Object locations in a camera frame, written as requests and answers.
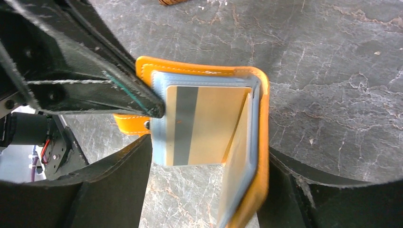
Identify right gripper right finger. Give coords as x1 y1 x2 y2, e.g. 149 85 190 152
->
257 149 403 228

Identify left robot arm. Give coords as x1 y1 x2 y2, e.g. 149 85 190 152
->
0 0 165 147

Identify gold card in holder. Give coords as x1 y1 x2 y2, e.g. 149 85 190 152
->
165 85 251 166

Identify yellow leather card holder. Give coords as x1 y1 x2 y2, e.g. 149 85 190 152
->
114 56 269 228

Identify brown woven basket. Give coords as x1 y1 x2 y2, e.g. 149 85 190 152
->
159 0 187 6

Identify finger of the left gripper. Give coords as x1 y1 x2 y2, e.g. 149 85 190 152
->
0 0 165 118

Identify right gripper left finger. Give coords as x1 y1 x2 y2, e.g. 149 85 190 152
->
0 134 153 228

